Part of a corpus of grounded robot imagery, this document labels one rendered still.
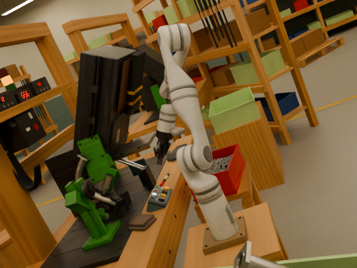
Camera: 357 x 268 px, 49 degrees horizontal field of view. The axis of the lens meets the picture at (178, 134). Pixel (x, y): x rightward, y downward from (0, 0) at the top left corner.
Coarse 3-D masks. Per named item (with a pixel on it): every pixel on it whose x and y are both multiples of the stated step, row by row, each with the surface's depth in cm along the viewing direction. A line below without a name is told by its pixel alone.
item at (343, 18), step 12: (240, 0) 936; (252, 0) 931; (264, 0) 920; (300, 0) 912; (312, 0) 909; (324, 0) 900; (288, 12) 925; (300, 12) 913; (348, 12) 901; (312, 24) 926; (324, 24) 916; (336, 24) 907; (288, 36) 944; (324, 36) 964; (264, 48) 966
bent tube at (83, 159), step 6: (78, 156) 181; (84, 156) 184; (84, 162) 182; (78, 168) 182; (78, 174) 183; (96, 192) 182; (96, 198) 181; (102, 198) 180; (108, 198) 180; (108, 204) 181; (114, 204) 179
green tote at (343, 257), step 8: (328, 256) 89; (336, 256) 88; (344, 256) 87; (352, 256) 86; (288, 264) 93; (296, 264) 92; (304, 264) 91; (312, 264) 90; (320, 264) 90; (328, 264) 89; (336, 264) 88; (344, 264) 87; (352, 264) 87
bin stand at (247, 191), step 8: (248, 168) 201; (248, 176) 191; (240, 184) 183; (248, 184) 181; (240, 192) 175; (248, 192) 174; (256, 192) 205; (248, 200) 175; (256, 200) 206; (200, 216) 182
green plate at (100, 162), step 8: (96, 136) 183; (80, 144) 185; (88, 144) 184; (96, 144) 183; (80, 152) 185; (88, 152) 184; (96, 152) 183; (104, 152) 183; (96, 160) 184; (104, 160) 183; (112, 160) 190; (88, 168) 185; (96, 168) 184; (104, 168) 183; (96, 176) 184; (104, 176) 183
